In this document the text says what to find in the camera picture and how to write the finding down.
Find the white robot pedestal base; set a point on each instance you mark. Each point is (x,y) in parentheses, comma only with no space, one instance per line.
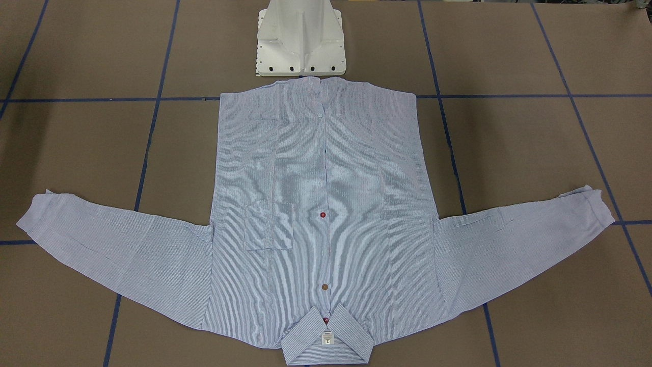
(300,38)

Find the blue striped button shirt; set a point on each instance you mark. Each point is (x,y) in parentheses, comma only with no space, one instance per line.
(324,238)

